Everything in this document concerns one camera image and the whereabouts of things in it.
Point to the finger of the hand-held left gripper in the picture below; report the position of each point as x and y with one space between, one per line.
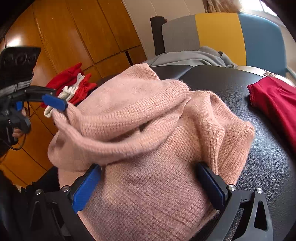
55 103

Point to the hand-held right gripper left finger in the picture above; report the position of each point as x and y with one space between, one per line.
85 190

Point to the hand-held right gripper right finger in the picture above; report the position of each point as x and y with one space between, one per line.
210 185

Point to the pink knit sweater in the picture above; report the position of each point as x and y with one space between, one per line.
138 127

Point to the person's left hand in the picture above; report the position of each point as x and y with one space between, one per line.
17 133

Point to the red and white garment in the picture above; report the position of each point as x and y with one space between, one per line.
69 74

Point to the orange wooden wardrobe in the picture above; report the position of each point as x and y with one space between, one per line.
69 34

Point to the dark red garment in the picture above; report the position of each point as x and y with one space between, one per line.
277 104

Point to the white printed cushion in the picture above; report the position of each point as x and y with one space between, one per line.
252 68

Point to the grey hoodie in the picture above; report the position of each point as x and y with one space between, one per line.
185 58

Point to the grey yellow blue armchair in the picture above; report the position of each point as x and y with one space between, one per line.
219 34

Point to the beige patterned curtain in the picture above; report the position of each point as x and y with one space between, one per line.
219 5

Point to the bright window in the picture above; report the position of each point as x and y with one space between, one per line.
259 9

